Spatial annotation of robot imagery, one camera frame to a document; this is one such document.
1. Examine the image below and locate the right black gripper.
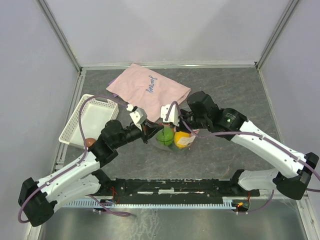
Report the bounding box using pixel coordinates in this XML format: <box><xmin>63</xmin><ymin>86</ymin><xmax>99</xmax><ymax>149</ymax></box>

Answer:
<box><xmin>169</xmin><ymin>108</ymin><xmax>210</xmax><ymax>134</ymax></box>

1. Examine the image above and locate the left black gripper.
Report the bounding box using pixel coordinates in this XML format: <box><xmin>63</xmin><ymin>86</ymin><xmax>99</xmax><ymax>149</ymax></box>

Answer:
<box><xmin>112</xmin><ymin>118</ymin><xmax>164</xmax><ymax>148</ymax></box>

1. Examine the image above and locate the yellow lemon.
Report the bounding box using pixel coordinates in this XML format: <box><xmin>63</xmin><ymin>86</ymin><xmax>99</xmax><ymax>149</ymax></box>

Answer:
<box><xmin>174</xmin><ymin>131</ymin><xmax>195</xmax><ymax>149</ymax></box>

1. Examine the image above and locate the green apple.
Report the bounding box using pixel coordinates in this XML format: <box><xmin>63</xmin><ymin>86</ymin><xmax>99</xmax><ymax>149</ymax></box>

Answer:
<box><xmin>155</xmin><ymin>127</ymin><xmax>175</xmax><ymax>146</ymax></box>

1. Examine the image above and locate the clear zip top bag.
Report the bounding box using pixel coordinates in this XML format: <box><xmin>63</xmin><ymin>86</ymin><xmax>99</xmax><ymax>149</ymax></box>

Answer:
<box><xmin>151</xmin><ymin>125</ymin><xmax>196</xmax><ymax>152</ymax></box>

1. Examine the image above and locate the white perforated plastic basket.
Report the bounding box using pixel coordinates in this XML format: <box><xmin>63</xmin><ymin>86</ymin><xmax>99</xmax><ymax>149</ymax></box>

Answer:
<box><xmin>59</xmin><ymin>94</ymin><xmax>119</xmax><ymax>149</ymax></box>

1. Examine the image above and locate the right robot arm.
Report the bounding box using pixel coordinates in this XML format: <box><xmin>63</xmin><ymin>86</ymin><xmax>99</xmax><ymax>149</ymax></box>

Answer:
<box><xmin>166</xmin><ymin>91</ymin><xmax>320</xmax><ymax>200</ymax></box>

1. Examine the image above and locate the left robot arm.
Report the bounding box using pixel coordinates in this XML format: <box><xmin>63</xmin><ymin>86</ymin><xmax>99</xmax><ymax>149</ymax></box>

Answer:
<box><xmin>18</xmin><ymin>120</ymin><xmax>164</xmax><ymax>227</ymax></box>

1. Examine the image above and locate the pink cloth with lettering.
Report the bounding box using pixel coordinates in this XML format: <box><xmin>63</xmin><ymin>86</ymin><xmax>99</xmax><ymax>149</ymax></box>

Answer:
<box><xmin>106</xmin><ymin>63</ymin><xmax>191</xmax><ymax>122</ymax></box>

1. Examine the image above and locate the brown egg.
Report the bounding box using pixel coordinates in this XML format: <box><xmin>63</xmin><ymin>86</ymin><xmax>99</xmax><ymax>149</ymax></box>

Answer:
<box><xmin>85</xmin><ymin>137</ymin><xmax>96</xmax><ymax>148</ymax></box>

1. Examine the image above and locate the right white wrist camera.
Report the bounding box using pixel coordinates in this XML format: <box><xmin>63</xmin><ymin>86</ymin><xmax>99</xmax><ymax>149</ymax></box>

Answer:
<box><xmin>160</xmin><ymin>101</ymin><xmax>180</xmax><ymax>127</ymax></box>

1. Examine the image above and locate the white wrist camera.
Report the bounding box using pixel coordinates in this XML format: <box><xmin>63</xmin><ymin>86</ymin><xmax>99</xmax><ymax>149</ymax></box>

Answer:
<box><xmin>160</xmin><ymin>101</ymin><xmax>180</xmax><ymax>127</ymax></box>
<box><xmin>126</xmin><ymin>104</ymin><xmax>148</xmax><ymax>126</ymax></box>

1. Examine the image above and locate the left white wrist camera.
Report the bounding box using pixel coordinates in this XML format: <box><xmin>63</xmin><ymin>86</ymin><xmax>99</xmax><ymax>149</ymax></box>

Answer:
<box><xmin>126</xmin><ymin>104</ymin><xmax>148</xmax><ymax>126</ymax></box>

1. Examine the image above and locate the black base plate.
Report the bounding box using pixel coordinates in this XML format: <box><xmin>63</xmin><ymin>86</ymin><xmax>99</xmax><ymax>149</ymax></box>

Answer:
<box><xmin>93</xmin><ymin>178</ymin><xmax>260</xmax><ymax>205</ymax></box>

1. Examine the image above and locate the light blue cable duct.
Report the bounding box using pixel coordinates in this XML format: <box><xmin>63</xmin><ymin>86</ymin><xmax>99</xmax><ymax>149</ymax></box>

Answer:
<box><xmin>63</xmin><ymin>197</ymin><xmax>236</xmax><ymax>210</ymax></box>

